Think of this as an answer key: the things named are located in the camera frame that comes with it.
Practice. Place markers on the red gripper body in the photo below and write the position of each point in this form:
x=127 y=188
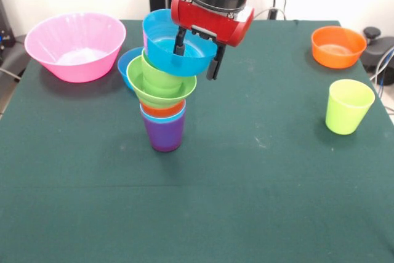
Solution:
x=209 y=19

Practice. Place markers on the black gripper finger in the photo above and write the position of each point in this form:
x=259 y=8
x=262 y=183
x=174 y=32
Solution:
x=215 y=63
x=179 y=44

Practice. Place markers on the blue bowl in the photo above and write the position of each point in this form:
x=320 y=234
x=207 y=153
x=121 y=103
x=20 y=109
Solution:
x=178 y=66
x=124 y=66

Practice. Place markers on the green bowl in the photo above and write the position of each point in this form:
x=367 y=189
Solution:
x=184 y=90

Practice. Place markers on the orange cup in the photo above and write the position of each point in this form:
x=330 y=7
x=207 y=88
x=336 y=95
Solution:
x=161 y=110

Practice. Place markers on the blue cup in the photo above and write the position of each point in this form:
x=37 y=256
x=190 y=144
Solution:
x=166 y=119

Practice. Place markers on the purple cup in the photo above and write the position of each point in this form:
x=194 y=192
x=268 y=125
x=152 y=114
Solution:
x=164 y=135

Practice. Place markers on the black plug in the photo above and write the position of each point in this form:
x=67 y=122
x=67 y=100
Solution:
x=272 y=13

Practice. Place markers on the orange bowl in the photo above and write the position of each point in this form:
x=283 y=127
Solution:
x=337 y=59

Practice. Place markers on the large pink bowl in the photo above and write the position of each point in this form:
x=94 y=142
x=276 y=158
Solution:
x=46 y=47

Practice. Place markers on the dark green table cloth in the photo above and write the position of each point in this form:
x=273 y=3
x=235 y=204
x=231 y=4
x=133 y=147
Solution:
x=197 y=198

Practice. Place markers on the yellow-green cup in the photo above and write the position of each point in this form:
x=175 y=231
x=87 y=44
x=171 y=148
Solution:
x=344 y=118

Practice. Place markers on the black office chair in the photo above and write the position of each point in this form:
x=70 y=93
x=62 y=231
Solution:
x=378 y=50

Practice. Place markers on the black device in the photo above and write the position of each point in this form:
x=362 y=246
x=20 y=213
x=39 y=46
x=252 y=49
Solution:
x=6 y=38

